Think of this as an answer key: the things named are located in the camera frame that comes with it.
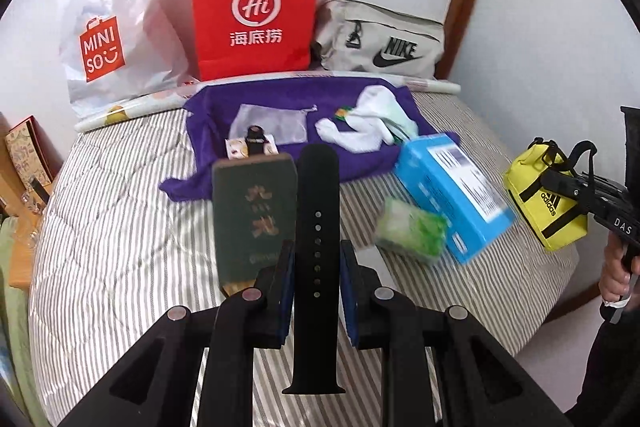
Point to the white Miniso plastic bag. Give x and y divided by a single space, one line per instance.
114 50

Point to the wooden headboard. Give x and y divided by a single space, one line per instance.
26 204

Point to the purple fleece cloth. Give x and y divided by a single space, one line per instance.
212 110

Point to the mint and white sock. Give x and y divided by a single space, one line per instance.
376 119

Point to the red Haidilao paper bag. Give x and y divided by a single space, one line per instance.
248 37

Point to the person's right hand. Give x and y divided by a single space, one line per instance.
615 279

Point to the small black-capped bottle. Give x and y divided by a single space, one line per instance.
255 140

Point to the patterned gift box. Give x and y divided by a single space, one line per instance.
26 153

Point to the dark green tea tin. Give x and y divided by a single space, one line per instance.
254 214

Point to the green tissue packet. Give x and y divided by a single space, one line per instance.
410 231

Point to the small illustrated card packet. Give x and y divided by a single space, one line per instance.
237 148

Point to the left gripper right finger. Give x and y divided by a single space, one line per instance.
362 314

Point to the blue tissue pack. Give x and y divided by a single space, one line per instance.
443 180

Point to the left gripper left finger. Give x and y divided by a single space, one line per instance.
275 310

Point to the beige Nike waist bag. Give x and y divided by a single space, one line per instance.
357 36

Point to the green fruit snack packet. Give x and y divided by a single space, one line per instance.
342 112

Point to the yellow Adidas pouch bag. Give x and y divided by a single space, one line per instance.
556 219

